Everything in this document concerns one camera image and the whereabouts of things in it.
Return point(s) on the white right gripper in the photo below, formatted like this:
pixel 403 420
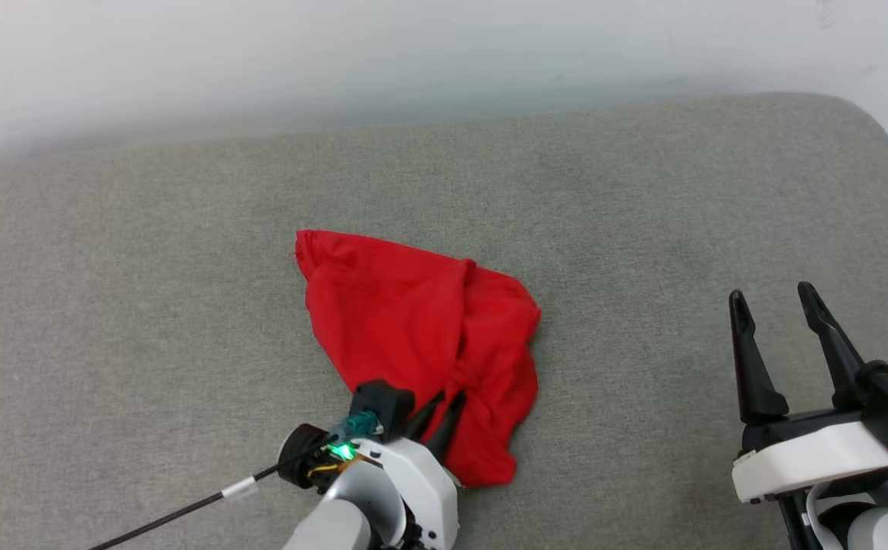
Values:
pixel 811 454

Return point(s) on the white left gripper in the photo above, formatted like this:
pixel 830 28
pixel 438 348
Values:
pixel 429 489

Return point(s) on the red shirt with white sleeves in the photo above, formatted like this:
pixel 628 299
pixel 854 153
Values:
pixel 406 321

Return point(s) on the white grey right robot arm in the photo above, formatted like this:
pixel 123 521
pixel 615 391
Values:
pixel 883 531

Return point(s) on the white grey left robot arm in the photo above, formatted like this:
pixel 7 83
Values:
pixel 337 527

